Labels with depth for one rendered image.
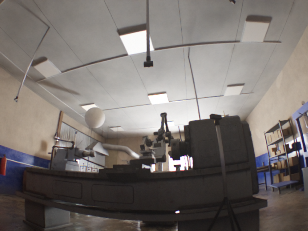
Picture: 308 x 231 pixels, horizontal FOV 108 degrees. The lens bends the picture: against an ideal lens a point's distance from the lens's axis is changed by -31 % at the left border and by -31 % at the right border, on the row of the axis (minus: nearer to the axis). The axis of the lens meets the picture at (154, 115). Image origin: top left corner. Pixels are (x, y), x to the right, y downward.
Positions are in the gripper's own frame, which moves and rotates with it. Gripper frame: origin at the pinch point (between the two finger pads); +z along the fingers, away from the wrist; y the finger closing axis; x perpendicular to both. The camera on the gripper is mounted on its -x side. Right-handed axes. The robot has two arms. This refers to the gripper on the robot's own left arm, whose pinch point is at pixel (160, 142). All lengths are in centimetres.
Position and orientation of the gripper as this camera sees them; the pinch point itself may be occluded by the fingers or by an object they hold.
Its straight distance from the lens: 244.3
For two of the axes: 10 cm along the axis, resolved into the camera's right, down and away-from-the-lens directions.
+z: -1.5, 6.2, -7.7
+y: 9.3, -1.7, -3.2
